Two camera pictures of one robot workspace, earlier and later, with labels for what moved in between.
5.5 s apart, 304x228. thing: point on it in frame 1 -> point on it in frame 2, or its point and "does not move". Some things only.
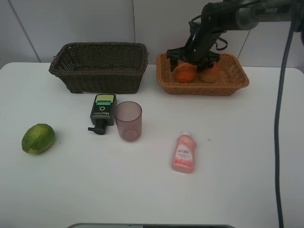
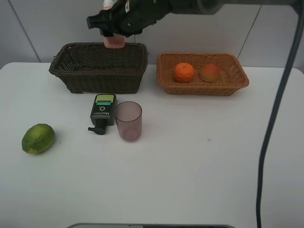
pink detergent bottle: [184, 154] -> [118, 41]
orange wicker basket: [232, 76] does not move
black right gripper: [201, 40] -> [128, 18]
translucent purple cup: [128, 115] does not move
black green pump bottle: [103, 112] does not move
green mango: [38, 138] does not move
